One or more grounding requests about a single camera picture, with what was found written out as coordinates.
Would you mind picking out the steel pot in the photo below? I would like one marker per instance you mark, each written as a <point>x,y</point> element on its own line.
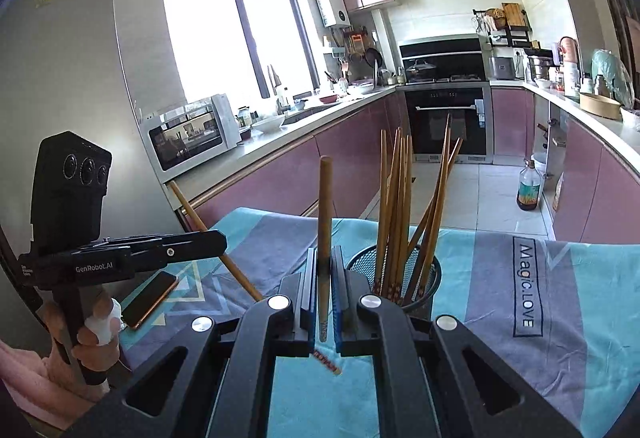
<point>540,67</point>

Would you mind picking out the black range hood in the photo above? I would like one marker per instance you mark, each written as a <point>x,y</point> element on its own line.
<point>440,49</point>

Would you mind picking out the white jar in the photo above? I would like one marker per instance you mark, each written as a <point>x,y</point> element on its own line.
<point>570,79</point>

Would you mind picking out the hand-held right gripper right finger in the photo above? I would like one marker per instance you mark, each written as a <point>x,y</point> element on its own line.
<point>341,303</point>

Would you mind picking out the white gas water heater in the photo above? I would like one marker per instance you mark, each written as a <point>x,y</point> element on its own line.
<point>331,3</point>

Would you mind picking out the bundle of wooden chopsticks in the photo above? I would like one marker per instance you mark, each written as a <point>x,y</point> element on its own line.
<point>400,198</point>

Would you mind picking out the red-tipped wooden chopstick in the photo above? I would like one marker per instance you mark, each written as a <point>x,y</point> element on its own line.
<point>326,218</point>
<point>187,208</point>
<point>327,363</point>

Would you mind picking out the white toaster oven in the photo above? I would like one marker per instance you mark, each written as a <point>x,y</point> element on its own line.
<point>190,138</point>

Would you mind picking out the blue patterned tablecloth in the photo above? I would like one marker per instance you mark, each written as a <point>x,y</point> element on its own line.
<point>500,278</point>

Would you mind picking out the person's left hand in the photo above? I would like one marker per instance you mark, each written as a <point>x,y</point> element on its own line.
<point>102,308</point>

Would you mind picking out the smartphone with orange case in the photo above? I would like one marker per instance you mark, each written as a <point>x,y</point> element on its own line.
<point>150,300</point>

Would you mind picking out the white basin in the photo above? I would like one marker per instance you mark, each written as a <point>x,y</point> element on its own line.
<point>360,89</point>

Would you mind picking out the steel kitchen faucet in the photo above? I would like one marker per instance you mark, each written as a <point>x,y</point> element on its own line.
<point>274,83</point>

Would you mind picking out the cooking oil bottle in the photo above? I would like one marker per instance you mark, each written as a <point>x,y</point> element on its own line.
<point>529,188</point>

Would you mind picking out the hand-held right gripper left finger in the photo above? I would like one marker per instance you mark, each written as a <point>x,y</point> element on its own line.
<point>311,298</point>

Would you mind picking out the white bowl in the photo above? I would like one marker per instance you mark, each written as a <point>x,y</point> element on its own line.
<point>268,123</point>
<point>631,117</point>

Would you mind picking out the black mesh utensil holder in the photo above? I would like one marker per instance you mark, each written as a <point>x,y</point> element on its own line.
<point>425,288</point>

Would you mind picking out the pink kitchen base cabinets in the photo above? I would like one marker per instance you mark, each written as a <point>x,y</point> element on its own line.
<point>580,178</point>
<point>340,143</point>

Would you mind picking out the grey refrigerator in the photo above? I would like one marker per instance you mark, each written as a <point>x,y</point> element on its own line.
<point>75,68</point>

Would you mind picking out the pot with glass lid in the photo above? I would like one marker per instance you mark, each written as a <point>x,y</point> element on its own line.
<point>420,70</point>

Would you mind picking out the pink bowl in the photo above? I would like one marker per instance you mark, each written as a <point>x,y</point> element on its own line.
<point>328,98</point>

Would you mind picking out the person's left forearm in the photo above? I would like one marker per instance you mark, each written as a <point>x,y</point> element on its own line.
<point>30,383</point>

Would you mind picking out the black frying pan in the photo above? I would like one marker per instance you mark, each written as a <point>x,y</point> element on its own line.
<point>372,57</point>

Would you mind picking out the wooden cutting board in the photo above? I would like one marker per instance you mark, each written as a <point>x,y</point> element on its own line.
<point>513,14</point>

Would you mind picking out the teal plastic cover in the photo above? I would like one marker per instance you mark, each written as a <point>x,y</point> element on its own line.
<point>612,73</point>

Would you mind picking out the kitchen window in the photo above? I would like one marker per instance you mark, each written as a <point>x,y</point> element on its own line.
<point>200,43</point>

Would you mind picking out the pink kettle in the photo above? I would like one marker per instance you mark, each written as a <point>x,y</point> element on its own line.
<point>568,51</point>

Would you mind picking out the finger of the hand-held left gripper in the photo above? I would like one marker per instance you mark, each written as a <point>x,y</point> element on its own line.
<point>165,236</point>
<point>180,250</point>

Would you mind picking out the black wall rack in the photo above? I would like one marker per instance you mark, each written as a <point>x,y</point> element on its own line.
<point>515,38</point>

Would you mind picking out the dark slatted partition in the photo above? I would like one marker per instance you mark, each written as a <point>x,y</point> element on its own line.
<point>620,3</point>

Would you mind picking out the round bamboo steamer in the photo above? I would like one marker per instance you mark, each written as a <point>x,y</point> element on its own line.
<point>600,106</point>

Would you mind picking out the black built-in oven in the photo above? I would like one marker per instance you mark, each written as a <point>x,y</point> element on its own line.
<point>425,138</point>

